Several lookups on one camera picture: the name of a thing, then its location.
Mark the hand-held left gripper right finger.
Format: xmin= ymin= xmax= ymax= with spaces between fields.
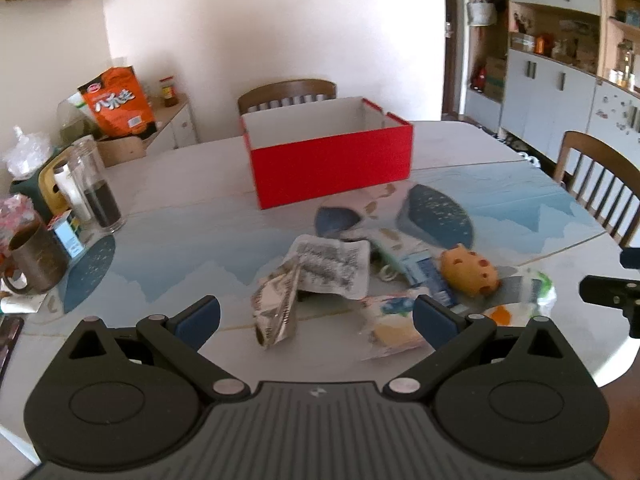
xmin=384 ymin=294 xmax=574 ymax=404

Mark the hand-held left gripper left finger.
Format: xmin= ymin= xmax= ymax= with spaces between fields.
xmin=65 ymin=295 xmax=251 ymax=405

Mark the blue carton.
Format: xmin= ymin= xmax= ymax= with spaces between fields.
xmin=400 ymin=252 xmax=462 ymax=309

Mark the red cardboard box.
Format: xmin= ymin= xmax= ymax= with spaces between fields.
xmin=240 ymin=96 xmax=415 ymax=211

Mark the clear yellow snack packet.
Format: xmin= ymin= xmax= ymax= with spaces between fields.
xmin=357 ymin=295 xmax=432 ymax=362

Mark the yellow spotted toy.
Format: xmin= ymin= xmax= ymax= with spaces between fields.
xmin=438 ymin=243 xmax=501 ymax=297

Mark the brown striped snack packet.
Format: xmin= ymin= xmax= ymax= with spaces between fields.
xmin=250 ymin=259 xmax=304 ymax=349

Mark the green white plastic packet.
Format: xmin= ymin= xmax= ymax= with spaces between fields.
xmin=479 ymin=266 xmax=559 ymax=332

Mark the wooden chair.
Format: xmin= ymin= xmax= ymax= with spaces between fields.
xmin=552 ymin=130 xmax=640 ymax=249
xmin=237 ymin=78 xmax=338 ymax=116

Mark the white grey printed packet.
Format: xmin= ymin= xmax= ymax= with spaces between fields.
xmin=287 ymin=234 xmax=372 ymax=302

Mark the white cabinet with stickers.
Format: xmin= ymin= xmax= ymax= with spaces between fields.
xmin=584 ymin=79 xmax=640 ymax=162

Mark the small blue white box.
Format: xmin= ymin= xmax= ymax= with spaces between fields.
xmin=47 ymin=209 xmax=86 ymax=261

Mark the glass jar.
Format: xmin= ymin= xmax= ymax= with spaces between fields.
xmin=65 ymin=137 xmax=126 ymax=234

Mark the brown mug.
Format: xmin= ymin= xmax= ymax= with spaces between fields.
xmin=2 ymin=219 xmax=71 ymax=296

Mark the white roll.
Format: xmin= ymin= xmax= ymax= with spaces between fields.
xmin=52 ymin=162 xmax=94 ymax=224

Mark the small cardboard box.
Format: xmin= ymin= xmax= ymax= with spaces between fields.
xmin=94 ymin=134 xmax=149 ymax=169

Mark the low white cabinet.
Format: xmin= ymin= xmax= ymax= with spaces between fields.
xmin=97 ymin=94 xmax=199 ymax=166

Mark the pink plastic bag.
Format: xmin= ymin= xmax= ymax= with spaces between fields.
xmin=0 ymin=192 xmax=46 ymax=261

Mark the brown cardboard box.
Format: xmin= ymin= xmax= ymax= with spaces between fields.
xmin=483 ymin=57 xmax=507 ymax=101

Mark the orange snack bag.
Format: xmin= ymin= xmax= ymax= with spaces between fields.
xmin=77 ymin=65 xmax=159 ymax=139

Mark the sauce jar with red lid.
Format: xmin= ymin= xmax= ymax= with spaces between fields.
xmin=158 ymin=76 xmax=179 ymax=108

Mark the clear plastic bag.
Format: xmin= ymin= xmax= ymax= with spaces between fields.
xmin=2 ymin=126 xmax=54 ymax=179

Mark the hanging grey bag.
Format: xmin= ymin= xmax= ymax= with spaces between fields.
xmin=467 ymin=0 xmax=497 ymax=26

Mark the white and wood wall cabinet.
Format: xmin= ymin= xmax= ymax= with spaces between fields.
xmin=462 ymin=0 xmax=640 ymax=161

